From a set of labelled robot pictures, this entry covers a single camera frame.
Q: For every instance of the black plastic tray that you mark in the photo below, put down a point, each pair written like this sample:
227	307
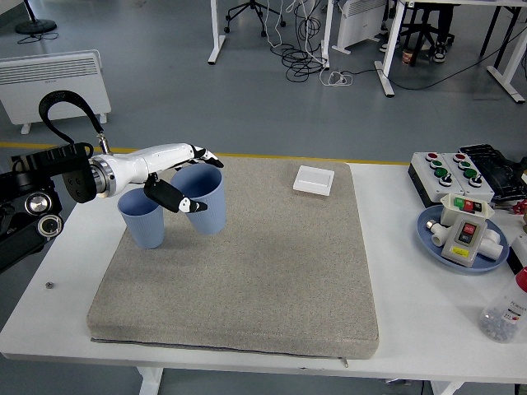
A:
498	168

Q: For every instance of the beige red-black push-button switch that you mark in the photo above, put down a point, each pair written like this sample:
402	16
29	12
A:
463	243

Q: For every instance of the blue ribbed plastic cup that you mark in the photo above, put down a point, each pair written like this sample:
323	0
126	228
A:
146	230
212	185

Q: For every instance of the white pipe tee fitting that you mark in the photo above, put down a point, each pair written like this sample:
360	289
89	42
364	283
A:
492	247

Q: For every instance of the white wall switch panel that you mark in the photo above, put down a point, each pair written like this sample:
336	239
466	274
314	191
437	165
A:
313	180

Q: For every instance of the white fitting with metal end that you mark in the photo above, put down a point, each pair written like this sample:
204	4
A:
439	236

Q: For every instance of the black office chair base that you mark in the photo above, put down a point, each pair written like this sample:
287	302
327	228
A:
250	5

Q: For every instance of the black round stand base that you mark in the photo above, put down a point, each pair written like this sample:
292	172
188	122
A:
36	26

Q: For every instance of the small white panel heater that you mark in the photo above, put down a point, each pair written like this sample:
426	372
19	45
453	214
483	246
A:
358	26

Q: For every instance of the white button control box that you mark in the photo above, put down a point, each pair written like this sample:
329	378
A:
424	173
486	190

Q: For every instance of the blue plate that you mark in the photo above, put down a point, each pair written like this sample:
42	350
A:
473	269

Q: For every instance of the seated person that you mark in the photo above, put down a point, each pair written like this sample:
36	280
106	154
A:
440	51

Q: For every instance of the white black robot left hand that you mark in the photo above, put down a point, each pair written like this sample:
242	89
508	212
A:
144	162

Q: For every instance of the white desk leg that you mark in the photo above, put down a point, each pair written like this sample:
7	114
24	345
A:
215	24
504	78
389	49
328	33

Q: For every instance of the clear bottle with red cap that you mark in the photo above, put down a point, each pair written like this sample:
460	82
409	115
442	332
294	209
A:
502	317

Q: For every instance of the cream green-red button switch box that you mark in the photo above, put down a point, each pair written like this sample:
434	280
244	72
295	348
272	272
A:
449	210

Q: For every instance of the grey-brown cushion mat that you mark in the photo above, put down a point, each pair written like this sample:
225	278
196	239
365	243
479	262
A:
255	267

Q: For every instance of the white table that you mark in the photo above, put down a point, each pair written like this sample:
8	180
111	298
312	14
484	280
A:
411	296

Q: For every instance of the large white panel heater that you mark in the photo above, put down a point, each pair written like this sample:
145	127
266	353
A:
24	82

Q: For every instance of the black stool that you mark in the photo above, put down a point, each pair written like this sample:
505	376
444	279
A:
424	24

